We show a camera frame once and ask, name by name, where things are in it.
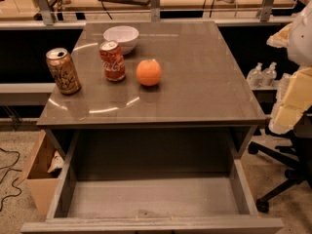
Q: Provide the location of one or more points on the crumpled paper in box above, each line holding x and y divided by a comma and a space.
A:
56, 163

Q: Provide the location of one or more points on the black office chair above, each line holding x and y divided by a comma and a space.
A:
297, 157

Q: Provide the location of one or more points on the white bowl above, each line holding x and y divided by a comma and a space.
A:
126, 36

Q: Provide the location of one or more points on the clear sanitizer bottle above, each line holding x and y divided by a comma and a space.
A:
254, 76
268, 75

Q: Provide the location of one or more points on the grey drawer cabinet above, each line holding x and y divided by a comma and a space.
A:
201, 85

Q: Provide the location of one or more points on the orange fruit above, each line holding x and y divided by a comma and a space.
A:
148, 72

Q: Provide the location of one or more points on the cardboard box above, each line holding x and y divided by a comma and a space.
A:
35, 172

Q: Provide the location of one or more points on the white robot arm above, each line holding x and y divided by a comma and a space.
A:
294, 95

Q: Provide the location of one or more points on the red cola can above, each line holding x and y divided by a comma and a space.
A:
112, 61

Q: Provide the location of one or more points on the right clear sanitizer bottle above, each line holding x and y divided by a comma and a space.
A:
268, 75

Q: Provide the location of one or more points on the gold soda can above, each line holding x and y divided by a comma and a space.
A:
63, 71

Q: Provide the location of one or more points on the left clear sanitizer bottle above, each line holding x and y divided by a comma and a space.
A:
254, 76

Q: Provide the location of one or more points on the grey top drawer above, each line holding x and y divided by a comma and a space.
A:
172, 181

